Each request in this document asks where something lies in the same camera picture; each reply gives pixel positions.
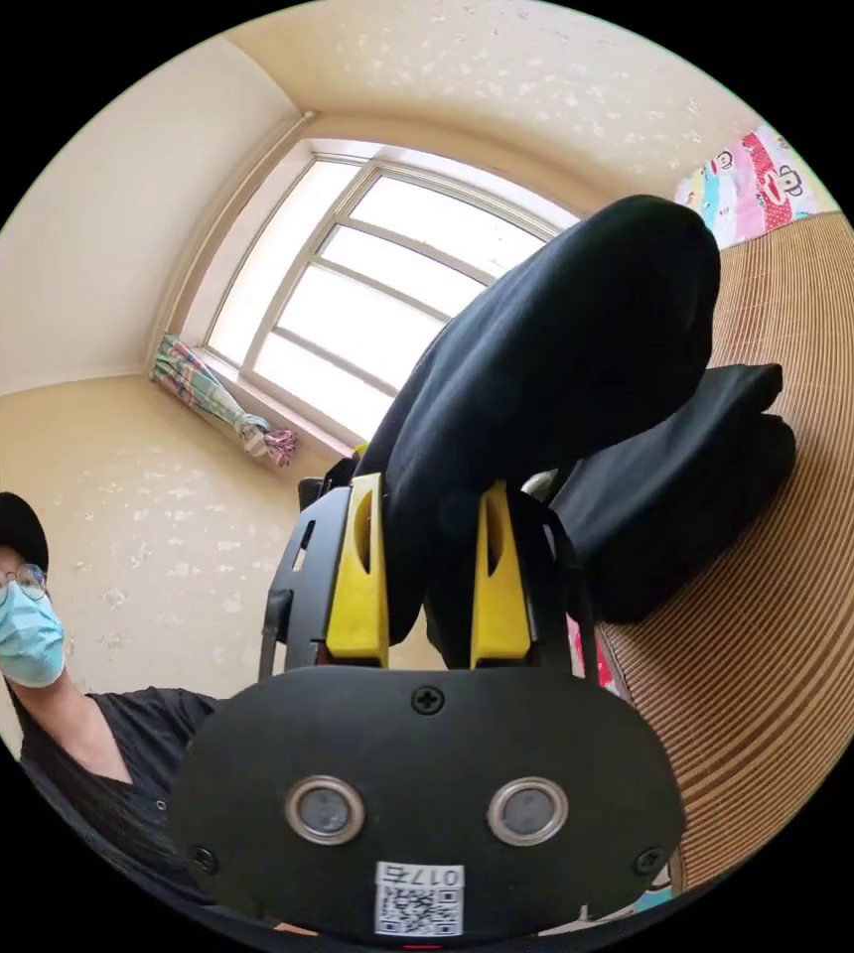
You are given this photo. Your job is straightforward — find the striped curtain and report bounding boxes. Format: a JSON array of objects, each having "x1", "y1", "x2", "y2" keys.
[{"x1": 152, "y1": 332, "x2": 299, "y2": 470}]

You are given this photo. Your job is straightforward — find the person's body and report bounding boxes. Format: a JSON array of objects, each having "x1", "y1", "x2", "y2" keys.
[{"x1": 0, "y1": 490, "x2": 223, "y2": 908}]

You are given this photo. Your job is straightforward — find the window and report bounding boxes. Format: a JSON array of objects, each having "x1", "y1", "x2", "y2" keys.
[{"x1": 202, "y1": 137, "x2": 583, "y2": 450}]

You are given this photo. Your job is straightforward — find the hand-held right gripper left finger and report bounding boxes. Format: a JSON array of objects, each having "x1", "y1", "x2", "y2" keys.
[{"x1": 325, "y1": 472, "x2": 392, "y2": 665}]

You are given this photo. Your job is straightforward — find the black pants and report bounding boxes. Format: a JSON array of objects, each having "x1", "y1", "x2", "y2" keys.
[{"x1": 361, "y1": 195, "x2": 723, "y2": 668}]

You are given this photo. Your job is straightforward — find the pile of clothes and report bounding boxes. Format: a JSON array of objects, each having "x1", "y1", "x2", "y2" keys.
[{"x1": 550, "y1": 363, "x2": 797, "y2": 626}]

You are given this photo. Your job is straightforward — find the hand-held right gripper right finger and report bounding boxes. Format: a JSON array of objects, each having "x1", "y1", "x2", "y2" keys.
[{"x1": 469, "y1": 479, "x2": 532, "y2": 668}]

